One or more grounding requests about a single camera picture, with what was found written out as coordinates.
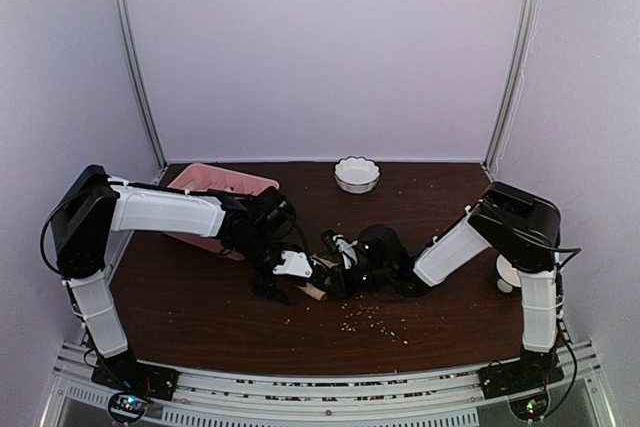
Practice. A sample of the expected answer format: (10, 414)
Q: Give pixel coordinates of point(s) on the right aluminium corner post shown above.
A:
(512, 88)

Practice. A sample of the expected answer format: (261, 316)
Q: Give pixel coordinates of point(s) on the aluminium corner post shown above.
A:
(137, 82)
(512, 88)

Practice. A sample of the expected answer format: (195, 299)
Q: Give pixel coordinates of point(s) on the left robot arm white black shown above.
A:
(185, 307)

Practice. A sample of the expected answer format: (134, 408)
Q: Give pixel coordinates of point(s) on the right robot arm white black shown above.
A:
(523, 229)

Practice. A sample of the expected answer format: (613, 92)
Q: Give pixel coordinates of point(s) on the aluminium front table rail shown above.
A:
(445, 397)

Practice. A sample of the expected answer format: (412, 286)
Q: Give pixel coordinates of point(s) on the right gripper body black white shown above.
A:
(348, 290)

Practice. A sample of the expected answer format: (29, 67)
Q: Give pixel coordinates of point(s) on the white scalloped ceramic bowl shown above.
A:
(356, 175)

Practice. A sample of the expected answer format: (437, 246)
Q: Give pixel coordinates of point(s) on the left aluminium corner post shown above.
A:
(137, 82)

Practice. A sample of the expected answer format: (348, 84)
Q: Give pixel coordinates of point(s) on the white cup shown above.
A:
(507, 278)

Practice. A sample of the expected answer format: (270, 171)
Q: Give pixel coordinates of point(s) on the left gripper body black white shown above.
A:
(266, 285)

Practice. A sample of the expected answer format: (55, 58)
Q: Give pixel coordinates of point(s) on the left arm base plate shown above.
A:
(126, 373)

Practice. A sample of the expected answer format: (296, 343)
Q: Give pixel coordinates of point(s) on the striped beige brown sock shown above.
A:
(322, 276)

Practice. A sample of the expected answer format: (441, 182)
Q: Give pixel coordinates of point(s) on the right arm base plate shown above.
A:
(515, 377)

